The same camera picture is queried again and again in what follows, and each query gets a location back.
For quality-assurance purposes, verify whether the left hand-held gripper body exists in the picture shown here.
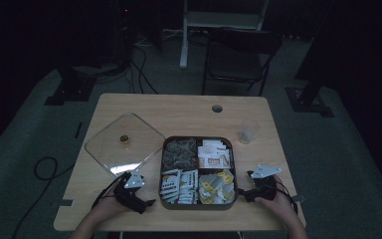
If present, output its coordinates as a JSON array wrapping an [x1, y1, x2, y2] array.
[[113, 169, 147, 214]]

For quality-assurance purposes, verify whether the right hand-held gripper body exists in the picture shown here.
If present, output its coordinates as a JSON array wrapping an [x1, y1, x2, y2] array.
[[247, 164, 284, 202]]

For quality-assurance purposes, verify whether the clear square lid gold knob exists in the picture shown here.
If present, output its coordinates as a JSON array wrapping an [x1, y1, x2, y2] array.
[[84, 113, 167, 179]]

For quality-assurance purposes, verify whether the square four-compartment box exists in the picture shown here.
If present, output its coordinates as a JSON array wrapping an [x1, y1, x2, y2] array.
[[158, 134, 240, 211]]

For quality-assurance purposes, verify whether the pile of clear tea bags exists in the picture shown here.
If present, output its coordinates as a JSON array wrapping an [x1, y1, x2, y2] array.
[[163, 138, 198, 170]]

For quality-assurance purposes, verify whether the clear plastic cup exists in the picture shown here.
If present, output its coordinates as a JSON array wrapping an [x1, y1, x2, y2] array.
[[238, 118, 261, 145]]

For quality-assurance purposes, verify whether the person's right hand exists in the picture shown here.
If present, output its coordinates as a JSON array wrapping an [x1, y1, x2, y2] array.
[[254, 174, 298, 222]]

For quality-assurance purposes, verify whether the person's left hand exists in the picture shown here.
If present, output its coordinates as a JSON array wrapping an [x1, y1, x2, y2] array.
[[89, 185, 130, 224]]

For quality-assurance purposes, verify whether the stack of white striped packets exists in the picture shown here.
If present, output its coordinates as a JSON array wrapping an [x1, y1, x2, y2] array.
[[159, 168, 200, 205]]

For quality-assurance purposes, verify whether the stack of white orange packets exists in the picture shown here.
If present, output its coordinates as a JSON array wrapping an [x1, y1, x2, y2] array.
[[197, 138, 233, 169]]

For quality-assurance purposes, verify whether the black stand with flat base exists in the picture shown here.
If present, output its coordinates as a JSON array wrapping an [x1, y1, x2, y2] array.
[[285, 0, 335, 119]]

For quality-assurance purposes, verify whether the black stand base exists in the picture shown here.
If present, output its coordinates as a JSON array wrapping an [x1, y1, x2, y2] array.
[[44, 65, 97, 107]]

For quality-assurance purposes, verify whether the grey round stand base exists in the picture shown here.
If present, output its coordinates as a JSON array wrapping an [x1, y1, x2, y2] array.
[[72, 62, 127, 78]]

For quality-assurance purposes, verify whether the black folding chair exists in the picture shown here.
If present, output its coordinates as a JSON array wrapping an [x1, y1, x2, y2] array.
[[201, 28, 284, 98]]

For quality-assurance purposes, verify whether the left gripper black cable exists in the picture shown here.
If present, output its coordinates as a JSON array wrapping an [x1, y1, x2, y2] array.
[[91, 172, 128, 210]]

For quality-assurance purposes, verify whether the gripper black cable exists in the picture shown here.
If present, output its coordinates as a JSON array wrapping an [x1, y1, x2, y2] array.
[[275, 178, 299, 215], [91, 172, 128, 210]]

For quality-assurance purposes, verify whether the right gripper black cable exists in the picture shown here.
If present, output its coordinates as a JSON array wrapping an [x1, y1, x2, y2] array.
[[275, 178, 299, 215]]

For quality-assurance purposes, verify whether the black floor cable loop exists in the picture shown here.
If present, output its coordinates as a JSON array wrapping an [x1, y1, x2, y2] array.
[[11, 156, 76, 239]]

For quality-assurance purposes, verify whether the bundle of black floor cables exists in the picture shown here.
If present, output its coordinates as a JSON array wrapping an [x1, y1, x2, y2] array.
[[124, 43, 160, 96]]

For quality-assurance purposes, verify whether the white desk frame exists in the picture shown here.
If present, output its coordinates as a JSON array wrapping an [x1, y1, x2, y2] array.
[[179, 0, 270, 70]]

